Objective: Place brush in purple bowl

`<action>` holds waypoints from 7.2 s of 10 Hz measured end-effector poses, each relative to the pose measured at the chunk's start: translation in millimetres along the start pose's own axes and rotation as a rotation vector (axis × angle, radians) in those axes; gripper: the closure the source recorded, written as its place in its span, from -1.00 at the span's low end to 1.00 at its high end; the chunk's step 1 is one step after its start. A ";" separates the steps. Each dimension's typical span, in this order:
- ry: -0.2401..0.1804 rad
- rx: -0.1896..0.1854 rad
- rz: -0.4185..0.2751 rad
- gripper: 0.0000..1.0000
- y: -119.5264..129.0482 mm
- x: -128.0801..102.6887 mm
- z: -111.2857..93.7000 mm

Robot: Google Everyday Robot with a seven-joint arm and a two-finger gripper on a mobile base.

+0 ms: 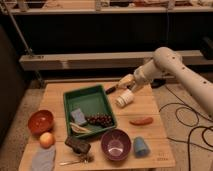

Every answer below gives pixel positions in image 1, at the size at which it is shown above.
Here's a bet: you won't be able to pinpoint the black handled brush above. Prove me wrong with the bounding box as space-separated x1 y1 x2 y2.
105 85 118 95

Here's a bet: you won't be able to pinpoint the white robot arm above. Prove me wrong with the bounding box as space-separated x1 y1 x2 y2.
117 47 213 118

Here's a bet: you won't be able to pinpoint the purple bowl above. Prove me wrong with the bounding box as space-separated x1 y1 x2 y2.
101 129 131 161

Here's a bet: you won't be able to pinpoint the red bowl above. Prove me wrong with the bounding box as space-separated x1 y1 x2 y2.
28 110 54 135

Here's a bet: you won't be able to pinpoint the white plastic bottle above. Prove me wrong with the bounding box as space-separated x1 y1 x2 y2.
116 89 134 108

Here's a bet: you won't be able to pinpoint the metal shelf beam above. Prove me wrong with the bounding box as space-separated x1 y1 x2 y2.
18 49 213 72

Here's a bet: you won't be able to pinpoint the green plastic tray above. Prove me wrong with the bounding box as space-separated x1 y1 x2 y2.
63 85 117 139

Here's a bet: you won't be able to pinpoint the orange carrot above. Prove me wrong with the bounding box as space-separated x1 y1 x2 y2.
129 117 153 126

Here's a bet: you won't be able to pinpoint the bunch of dark grapes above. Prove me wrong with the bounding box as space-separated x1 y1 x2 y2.
86 114 113 127

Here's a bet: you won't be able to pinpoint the wooden board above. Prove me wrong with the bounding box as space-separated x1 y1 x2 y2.
18 81 177 171

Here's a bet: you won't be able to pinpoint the blue sponge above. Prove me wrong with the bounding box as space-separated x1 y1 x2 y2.
71 108 87 126

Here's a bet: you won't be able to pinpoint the blue cup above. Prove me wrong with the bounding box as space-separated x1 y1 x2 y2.
133 137 150 158

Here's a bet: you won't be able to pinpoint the banana peel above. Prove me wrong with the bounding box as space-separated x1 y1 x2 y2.
70 122 90 134

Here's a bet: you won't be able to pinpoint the dark brown sponge block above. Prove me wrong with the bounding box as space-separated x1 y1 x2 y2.
65 136 91 154

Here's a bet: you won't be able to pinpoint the metal fork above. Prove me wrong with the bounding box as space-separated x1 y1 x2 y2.
59 155 94 166

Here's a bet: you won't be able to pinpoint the peach apple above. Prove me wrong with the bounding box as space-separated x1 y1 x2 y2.
39 132 55 148

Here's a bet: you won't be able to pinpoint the grey blue cloth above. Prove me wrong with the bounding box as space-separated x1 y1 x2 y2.
30 145 56 171

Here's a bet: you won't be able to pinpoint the black floor cables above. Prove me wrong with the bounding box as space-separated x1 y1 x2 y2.
158 84 213 171

